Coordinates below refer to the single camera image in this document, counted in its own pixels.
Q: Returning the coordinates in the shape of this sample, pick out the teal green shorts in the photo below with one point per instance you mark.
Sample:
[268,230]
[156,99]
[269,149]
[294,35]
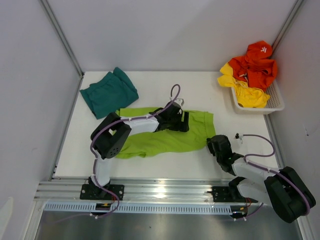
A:
[114,91]

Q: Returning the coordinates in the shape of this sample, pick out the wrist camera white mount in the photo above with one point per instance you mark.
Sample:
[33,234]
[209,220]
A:
[239,137]
[179,101]

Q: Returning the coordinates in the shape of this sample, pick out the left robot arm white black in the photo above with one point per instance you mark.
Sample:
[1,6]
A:
[110,136]

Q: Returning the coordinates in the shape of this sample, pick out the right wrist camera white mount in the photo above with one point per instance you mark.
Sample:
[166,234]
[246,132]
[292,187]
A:
[239,137]

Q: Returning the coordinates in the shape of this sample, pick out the orange shorts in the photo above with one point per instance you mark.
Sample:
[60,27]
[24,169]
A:
[256,68]

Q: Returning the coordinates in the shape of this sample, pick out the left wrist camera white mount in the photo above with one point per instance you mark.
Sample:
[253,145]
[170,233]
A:
[179,101]

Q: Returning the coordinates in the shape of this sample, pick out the white plastic basket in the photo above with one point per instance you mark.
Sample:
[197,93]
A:
[274,104]

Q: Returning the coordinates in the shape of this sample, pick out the yellow shorts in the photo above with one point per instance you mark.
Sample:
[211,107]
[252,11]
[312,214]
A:
[247,97]

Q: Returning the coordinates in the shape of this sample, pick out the corner aluminium post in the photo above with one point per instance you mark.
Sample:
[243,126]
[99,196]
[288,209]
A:
[53,20]
[293,13]

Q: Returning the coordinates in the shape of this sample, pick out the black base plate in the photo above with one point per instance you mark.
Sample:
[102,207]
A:
[226,194]
[92,192]

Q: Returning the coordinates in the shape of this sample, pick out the aluminium rail frame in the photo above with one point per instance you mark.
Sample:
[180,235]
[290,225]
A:
[169,178]

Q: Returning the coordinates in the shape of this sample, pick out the left corner aluminium post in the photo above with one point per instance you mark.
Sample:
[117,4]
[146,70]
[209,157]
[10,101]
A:
[53,20]

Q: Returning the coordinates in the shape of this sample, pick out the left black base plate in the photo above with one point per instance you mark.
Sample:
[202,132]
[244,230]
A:
[92,192]

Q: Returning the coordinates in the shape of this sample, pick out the slotted grey cable duct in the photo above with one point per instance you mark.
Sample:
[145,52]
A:
[149,208]

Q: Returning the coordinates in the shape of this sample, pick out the right corner aluminium post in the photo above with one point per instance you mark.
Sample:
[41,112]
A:
[293,13]

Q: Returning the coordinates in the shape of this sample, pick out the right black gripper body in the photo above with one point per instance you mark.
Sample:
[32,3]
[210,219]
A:
[210,145]

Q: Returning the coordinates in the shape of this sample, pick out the lime green shorts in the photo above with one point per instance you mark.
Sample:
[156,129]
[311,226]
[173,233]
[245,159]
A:
[150,144]

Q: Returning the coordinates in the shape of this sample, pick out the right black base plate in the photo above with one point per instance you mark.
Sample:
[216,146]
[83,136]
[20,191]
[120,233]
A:
[226,194]

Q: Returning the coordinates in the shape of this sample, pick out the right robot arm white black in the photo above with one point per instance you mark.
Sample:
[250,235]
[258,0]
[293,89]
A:
[280,188]

